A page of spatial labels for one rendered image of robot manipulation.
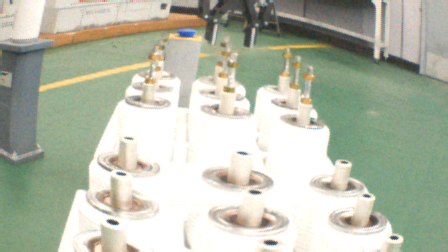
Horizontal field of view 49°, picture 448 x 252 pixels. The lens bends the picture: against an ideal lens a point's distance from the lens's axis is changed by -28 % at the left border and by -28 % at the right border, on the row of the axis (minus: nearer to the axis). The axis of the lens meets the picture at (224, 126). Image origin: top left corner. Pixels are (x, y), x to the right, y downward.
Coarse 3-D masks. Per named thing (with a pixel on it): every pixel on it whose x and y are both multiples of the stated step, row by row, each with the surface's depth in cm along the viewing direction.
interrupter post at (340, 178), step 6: (336, 162) 68; (342, 162) 69; (348, 162) 69; (336, 168) 68; (342, 168) 67; (348, 168) 68; (336, 174) 68; (342, 174) 68; (348, 174) 68; (336, 180) 68; (342, 180) 68; (330, 186) 69; (336, 186) 68; (342, 186) 68
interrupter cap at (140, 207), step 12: (96, 192) 56; (108, 192) 57; (132, 192) 58; (96, 204) 52; (108, 204) 54; (132, 204) 56; (144, 204) 56; (156, 204) 56; (120, 216) 52; (132, 216) 52; (144, 216) 53
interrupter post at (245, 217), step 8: (248, 192) 56; (256, 192) 56; (264, 192) 56; (240, 200) 56; (248, 200) 55; (256, 200) 55; (264, 200) 55; (240, 208) 56; (248, 208) 55; (256, 208) 55; (240, 216) 56; (248, 216) 55; (256, 216) 55; (248, 224) 55; (256, 224) 56
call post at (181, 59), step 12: (168, 48) 132; (180, 48) 133; (192, 48) 133; (168, 60) 133; (180, 60) 133; (192, 60) 133; (180, 72) 134; (192, 72) 134; (180, 84) 135; (180, 96) 135
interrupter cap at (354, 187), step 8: (320, 176) 71; (328, 176) 72; (312, 184) 68; (320, 184) 69; (328, 184) 70; (352, 184) 70; (360, 184) 70; (320, 192) 66; (328, 192) 66; (336, 192) 66; (344, 192) 66; (352, 192) 67; (360, 192) 67
